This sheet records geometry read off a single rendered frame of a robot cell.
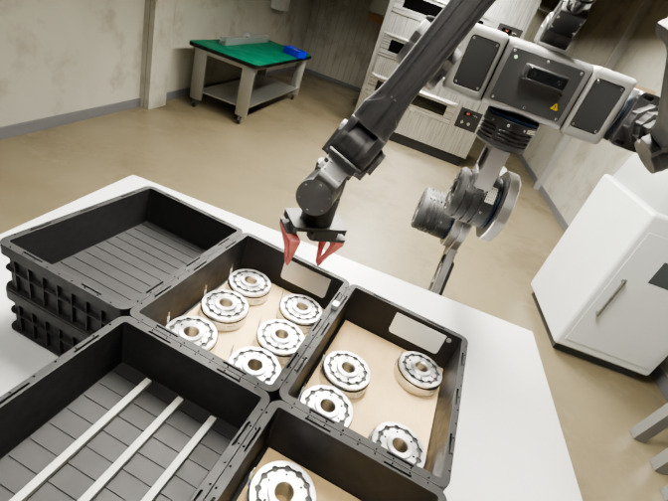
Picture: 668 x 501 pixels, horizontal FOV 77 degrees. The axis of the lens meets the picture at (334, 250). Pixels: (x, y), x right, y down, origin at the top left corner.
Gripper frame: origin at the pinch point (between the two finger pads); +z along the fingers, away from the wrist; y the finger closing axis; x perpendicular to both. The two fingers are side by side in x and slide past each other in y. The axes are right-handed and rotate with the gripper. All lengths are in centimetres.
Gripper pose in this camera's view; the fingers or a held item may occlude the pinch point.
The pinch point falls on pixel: (302, 259)
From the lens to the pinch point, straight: 78.8
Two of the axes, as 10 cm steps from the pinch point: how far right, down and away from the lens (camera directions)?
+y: 8.8, 0.4, 4.6
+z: -3.0, 8.1, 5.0
